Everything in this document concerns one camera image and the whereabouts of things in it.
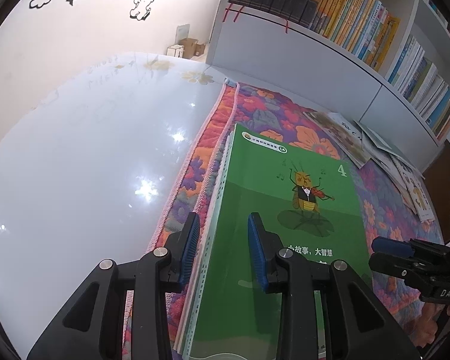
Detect brown wooden cabinet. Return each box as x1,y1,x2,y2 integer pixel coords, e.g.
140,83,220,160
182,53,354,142
424,139,450,213

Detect cardboard boxes on floor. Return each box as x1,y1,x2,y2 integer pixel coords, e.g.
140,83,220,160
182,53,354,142
166,24,206,59

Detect white bookshelf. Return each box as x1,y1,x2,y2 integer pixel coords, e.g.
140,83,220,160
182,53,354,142
206,0,450,169

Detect person right hand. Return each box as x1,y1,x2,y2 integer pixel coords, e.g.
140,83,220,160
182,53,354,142
412,303,450,359

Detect floral quilted mat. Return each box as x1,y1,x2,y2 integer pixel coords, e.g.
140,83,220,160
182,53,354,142
122,80,447,360

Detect green cricket fables book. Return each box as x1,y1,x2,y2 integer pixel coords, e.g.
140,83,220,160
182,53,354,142
187,123,374,360

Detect yellow orange book row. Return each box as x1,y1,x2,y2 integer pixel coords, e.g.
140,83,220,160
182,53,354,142
305,0,401,72

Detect white bucket classics book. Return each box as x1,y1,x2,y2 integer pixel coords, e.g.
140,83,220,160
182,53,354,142
371,150,435,223

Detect olive green history book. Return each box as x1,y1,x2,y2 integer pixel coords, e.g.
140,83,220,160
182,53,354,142
303,111,371,169

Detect white calligraphy book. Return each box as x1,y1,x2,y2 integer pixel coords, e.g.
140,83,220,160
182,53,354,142
328,112,362,142

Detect teal green cover book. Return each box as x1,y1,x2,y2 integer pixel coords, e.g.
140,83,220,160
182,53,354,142
356,121,404,157

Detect leaning books right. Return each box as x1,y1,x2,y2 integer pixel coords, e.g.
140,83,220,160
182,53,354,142
421,84,450,139

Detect mixed upright book row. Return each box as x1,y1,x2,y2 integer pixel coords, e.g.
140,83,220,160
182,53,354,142
388,34,450,119

